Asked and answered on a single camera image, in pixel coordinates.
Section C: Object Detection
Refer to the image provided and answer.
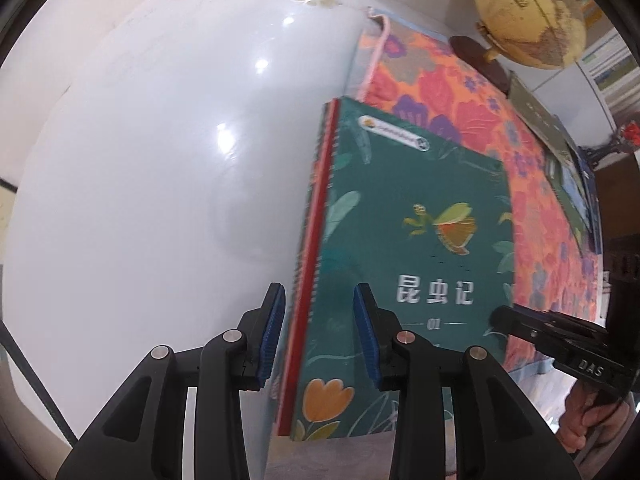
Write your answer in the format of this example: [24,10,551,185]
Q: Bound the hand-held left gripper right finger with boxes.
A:
[351,282,583,480]

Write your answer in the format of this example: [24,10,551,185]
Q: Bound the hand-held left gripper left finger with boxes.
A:
[55,281,287,480]

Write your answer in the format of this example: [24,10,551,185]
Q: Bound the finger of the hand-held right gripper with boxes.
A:
[486,305,609,362]
[519,309,608,341]

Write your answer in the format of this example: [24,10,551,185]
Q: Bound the red book with robed scholar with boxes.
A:
[274,99,342,436]

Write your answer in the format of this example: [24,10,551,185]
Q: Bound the teal green leafy book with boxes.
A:
[289,96,517,442]

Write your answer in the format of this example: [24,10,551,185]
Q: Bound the row of pale spine books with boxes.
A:
[585,30,640,93]

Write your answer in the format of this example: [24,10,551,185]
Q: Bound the person's right hand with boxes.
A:
[556,389,635,454]

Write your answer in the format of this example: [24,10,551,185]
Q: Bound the dark blue book red emblem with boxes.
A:
[575,147,606,256]

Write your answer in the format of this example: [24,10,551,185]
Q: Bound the brown wooden cabinet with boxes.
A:
[595,160,640,241]

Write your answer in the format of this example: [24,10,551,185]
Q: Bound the olive green book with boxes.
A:
[507,71,583,161]

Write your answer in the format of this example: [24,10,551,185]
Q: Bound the orange floral table mat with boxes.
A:
[357,7,608,376]

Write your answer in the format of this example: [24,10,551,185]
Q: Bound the antique globe on wooden stand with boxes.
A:
[450,0,588,88]

